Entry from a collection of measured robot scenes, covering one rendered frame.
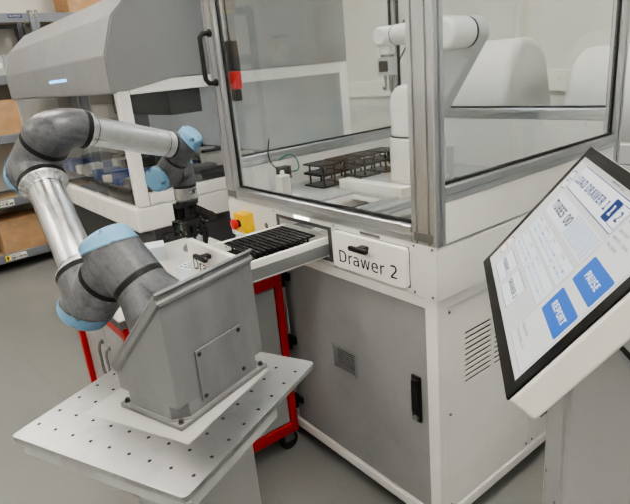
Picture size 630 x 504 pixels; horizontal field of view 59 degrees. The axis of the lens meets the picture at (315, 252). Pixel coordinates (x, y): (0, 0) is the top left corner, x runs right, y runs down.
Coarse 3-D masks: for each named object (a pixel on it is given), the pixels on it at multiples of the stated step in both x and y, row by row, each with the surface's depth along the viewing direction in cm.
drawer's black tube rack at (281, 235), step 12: (276, 228) 183; (288, 228) 181; (240, 240) 173; (252, 240) 171; (264, 240) 170; (276, 240) 169; (288, 240) 168; (300, 240) 168; (240, 252) 171; (264, 252) 160; (276, 252) 168
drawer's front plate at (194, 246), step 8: (192, 240) 167; (192, 248) 167; (200, 248) 163; (208, 248) 158; (216, 248) 157; (192, 256) 169; (216, 256) 156; (224, 256) 152; (232, 256) 149; (192, 264) 171; (208, 264) 161
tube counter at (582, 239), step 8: (568, 216) 94; (576, 216) 91; (560, 224) 95; (568, 224) 92; (576, 224) 89; (584, 224) 86; (560, 232) 92; (568, 232) 90; (576, 232) 87; (584, 232) 84; (592, 232) 82; (568, 240) 88; (576, 240) 85; (584, 240) 82; (592, 240) 80; (600, 240) 78; (576, 248) 83; (584, 248) 81; (592, 248) 78; (576, 256) 81; (584, 256) 79
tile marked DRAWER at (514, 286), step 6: (516, 276) 97; (510, 282) 97; (516, 282) 95; (522, 282) 93; (504, 288) 98; (510, 288) 96; (516, 288) 93; (522, 288) 91; (504, 294) 96; (510, 294) 94; (516, 294) 92; (504, 300) 94; (510, 300) 92
